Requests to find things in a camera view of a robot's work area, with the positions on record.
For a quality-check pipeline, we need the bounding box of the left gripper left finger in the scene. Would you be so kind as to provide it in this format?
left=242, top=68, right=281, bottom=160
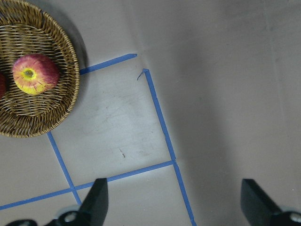
left=5, top=178, right=108, bottom=226

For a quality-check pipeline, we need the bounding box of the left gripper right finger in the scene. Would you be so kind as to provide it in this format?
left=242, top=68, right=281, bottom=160
left=240, top=178, right=301, bottom=226

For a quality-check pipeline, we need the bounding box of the red yellow apple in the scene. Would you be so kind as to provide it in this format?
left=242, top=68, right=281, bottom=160
left=12, top=54, right=60, bottom=95

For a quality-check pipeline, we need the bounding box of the red apple in basket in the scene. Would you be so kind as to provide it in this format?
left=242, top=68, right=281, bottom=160
left=0, top=73, right=6, bottom=98

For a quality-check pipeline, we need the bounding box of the round wicker basket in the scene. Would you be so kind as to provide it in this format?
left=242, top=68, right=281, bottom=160
left=0, top=0, right=79, bottom=137

